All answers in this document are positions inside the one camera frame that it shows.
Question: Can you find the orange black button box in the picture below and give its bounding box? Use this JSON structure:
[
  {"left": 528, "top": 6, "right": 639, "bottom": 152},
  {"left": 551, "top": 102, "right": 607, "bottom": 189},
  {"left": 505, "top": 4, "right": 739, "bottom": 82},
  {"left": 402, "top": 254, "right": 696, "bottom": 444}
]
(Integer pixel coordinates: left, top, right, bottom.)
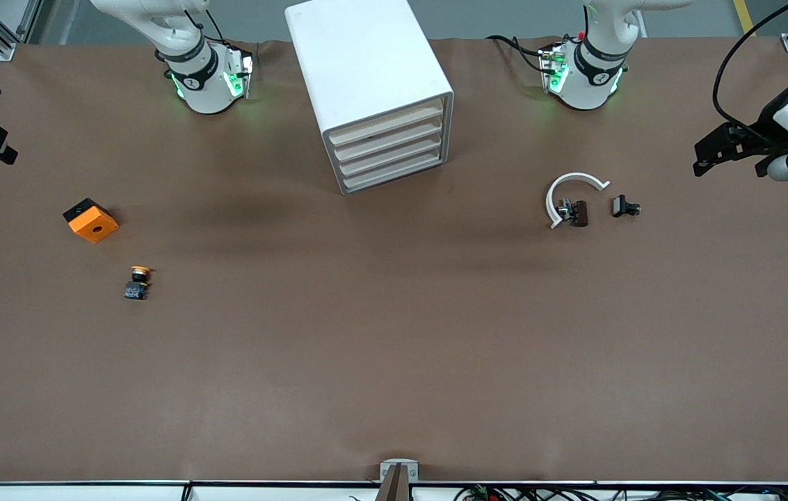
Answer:
[{"left": 63, "top": 198, "right": 120, "bottom": 244}]

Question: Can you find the yellow capped push button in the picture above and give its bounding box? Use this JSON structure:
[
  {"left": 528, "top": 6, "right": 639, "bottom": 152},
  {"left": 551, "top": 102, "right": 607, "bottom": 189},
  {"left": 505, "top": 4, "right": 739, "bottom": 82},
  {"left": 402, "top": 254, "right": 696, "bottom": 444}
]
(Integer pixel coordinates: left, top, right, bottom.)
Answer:
[{"left": 124, "top": 265, "right": 154, "bottom": 301}]

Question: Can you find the white curved plastic part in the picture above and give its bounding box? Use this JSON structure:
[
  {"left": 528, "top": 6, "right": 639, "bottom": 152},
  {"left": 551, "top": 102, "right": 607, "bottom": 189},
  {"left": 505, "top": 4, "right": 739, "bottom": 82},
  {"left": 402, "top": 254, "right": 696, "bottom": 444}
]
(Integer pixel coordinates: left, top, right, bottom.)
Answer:
[{"left": 545, "top": 172, "right": 611, "bottom": 230}]

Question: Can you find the brown table cover sheet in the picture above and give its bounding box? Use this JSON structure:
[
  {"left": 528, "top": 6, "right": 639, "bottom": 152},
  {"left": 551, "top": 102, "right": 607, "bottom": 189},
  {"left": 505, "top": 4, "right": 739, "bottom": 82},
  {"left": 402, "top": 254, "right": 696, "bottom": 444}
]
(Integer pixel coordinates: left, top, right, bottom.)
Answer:
[{"left": 0, "top": 36, "right": 788, "bottom": 484}]

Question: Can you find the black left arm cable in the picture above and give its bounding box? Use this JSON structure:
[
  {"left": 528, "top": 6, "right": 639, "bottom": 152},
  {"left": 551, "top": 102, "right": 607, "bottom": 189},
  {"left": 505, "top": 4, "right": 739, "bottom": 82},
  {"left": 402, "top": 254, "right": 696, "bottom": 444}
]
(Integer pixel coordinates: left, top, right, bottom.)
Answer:
[{"left": 712, "top": 0, "right": 788, "bottom": 129}]

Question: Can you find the black base cable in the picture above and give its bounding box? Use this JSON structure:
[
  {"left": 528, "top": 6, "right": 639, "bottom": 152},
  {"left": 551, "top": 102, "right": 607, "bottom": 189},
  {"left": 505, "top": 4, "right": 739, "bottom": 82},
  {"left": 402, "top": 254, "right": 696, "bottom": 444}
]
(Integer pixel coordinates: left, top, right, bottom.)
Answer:
[{"left": 486, "top": 33, "right": 554, "bottom": 74}]

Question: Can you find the white table edge rail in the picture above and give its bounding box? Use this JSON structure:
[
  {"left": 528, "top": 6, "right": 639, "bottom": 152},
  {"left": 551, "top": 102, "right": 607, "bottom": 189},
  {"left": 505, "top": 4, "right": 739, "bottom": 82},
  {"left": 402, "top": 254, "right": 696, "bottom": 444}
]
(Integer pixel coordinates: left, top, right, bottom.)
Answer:
[{"left": 0, "top": 480, "right": 788, "bottom": 501}]

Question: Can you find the black cable bundle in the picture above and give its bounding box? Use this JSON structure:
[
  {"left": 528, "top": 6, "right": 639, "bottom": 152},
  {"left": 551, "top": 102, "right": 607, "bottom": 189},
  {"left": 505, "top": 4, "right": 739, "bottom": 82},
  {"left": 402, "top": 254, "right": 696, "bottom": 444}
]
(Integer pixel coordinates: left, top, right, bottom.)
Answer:
[{"left": 453, "top": 485, "right": 788, "bottom": 501}]

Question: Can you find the grey metal camera bracket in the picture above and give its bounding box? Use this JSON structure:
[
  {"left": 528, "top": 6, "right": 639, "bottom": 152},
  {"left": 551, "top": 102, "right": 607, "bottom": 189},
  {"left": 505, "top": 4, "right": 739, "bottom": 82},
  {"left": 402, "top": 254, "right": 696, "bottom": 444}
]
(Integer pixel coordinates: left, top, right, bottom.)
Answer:
[{"left": 379, "top": 459, "right": 419, "bottom": 501}]

